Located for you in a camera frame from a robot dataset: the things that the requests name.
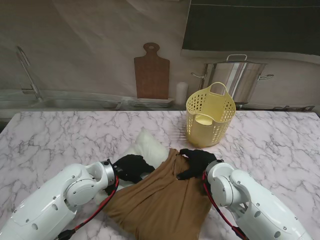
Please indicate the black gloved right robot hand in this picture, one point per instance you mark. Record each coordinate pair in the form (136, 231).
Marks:
(197, 162)

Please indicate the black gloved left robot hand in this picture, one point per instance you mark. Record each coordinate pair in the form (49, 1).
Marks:
(132, 168)

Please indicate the white pillow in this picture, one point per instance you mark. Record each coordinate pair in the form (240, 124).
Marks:
(147, 147)

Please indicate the brown pillowcase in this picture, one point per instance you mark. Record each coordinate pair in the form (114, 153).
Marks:
(160, 200)

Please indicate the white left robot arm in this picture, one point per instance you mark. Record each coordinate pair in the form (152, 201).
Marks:
(50, 200)

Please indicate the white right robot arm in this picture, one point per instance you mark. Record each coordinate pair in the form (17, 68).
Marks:
(250, 200)

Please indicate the yellow perforated laundry basket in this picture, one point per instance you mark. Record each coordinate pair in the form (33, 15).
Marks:
(215, 112)

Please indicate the stack of white plates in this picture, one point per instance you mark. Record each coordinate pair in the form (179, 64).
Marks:
(150, 103)

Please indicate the steel kitchen sink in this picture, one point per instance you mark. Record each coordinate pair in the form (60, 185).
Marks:
(75, 103)

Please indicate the large steel stockpot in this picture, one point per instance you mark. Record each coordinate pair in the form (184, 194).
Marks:
(240, 77)

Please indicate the brown wooden cutting board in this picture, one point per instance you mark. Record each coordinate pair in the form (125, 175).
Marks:
(151, 75)

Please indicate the black stove grate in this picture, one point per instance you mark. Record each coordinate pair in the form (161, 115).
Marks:
(295, 108)

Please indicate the chrome kitchen faucet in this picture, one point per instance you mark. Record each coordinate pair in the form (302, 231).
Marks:
(38, 95)

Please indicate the dark range hood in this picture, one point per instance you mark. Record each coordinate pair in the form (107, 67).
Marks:
(250, 25)

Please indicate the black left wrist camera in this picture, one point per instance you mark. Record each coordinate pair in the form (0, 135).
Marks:
(108, 191)

